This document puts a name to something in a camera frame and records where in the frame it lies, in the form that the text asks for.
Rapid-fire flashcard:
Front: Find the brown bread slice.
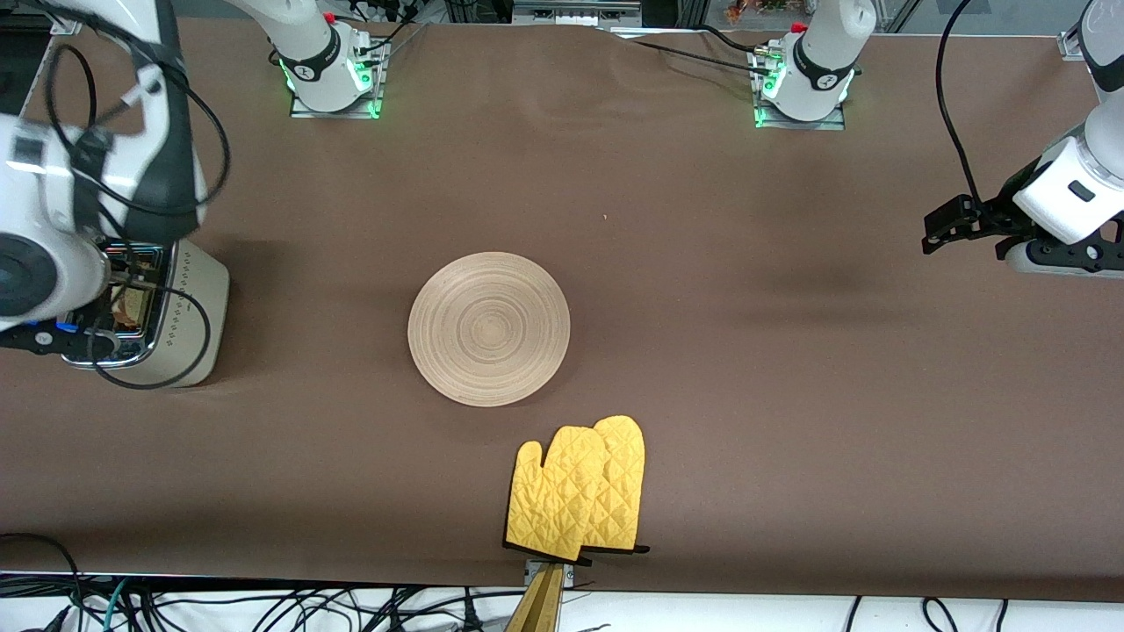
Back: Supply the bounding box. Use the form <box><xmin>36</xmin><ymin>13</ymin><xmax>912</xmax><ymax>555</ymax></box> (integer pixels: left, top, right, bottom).
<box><xmin>112</xmin><ymin>288</ymin><xmax>152</xmax><ymax>331</ymax></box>

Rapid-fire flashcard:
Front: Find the round wooden plate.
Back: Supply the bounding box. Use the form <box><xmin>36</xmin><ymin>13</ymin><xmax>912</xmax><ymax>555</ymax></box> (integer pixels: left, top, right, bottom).
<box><xmin>407</xmin><ymin>251</ymin><xmax>572</xmax><ymax>406</ymax></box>

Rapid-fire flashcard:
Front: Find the white chrome two-slot toaster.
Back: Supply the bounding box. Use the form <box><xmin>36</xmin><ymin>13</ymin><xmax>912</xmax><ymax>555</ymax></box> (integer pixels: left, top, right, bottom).
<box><xmin>59</xmin><ymin>237</ymin><xmax>231</xmax><ymax>389</ymax></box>

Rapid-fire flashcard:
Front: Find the yellow quilted oven mitt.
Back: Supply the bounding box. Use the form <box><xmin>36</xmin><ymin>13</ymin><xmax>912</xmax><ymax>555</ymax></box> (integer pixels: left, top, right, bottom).
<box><xmin>580</xmin><ymin>415</ymin><xmax>652</xmax><ymax>556</ymax></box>
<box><xmin>505</xmin><ymin>427</ymin><xmax>609</xmax><ymax>563</ymax></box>

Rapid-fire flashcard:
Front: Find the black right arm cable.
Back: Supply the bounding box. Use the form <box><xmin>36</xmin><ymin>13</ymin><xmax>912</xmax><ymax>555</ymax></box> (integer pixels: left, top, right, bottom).
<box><xmin>42</xmin><ymin>35</ymin><xmax>234</xmax><ymax>392</ymax></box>

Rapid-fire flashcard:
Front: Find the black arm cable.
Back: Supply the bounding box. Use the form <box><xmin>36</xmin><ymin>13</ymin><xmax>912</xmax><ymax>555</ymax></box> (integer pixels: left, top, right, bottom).
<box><xmin>42</xmin><ymin>35</ymin><xmax>234</xmax><ymax>392</ymax></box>
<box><xmin>934</xmin><ymin>0</ymin><xmax>986</xmax><ymax>205</ymax></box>

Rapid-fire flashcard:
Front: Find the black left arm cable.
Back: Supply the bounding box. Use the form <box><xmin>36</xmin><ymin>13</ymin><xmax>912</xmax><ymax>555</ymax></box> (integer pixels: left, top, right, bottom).
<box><xmin>934</xmin><ymin>0</ymin><xmax>986</xmax><ymax>205</ymax></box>

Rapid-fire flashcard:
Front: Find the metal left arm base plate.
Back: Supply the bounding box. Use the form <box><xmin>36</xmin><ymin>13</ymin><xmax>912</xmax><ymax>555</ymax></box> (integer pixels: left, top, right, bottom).
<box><xmin>752</xmin><ymin>48</ymin><xmax>849</xmax><ymax>132</ymax></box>

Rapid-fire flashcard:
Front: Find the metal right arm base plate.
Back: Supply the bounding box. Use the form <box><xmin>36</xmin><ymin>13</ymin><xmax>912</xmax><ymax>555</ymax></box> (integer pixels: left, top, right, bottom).
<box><xmin>290</xmin><ymin>39</ymin><xmax>389</xmax><ymax>120</ymax></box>

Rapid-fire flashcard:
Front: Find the black looped floor cable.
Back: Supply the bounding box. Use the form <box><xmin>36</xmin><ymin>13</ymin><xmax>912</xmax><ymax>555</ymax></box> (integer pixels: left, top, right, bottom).
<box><xmin>0</xmin><ymin>533</ymin><xmax>86</xmax><ymax>617</ymax></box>

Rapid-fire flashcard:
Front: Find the black cable across table edge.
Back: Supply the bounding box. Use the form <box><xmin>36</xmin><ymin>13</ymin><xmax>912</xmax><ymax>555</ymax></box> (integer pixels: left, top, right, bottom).
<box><xmin>606</xmin><ymin>25</ymin><xmax>775</xmax><ymax>80</ymax></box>

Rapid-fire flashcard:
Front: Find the teal floor cable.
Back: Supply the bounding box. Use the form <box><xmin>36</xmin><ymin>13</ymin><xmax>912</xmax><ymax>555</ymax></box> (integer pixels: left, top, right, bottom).
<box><xmin>102</xmin><ymin>577</ymin><xmax>134</xmax><ymax>632</ymax></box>

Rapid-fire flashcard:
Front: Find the wooden stand with metal bracket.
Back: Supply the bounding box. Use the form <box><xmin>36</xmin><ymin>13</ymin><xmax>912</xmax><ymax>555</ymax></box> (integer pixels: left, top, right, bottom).
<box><xmin>505</xmin><ymin>560</ymin><xmax>575</xmax><ymax>632</ymax></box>

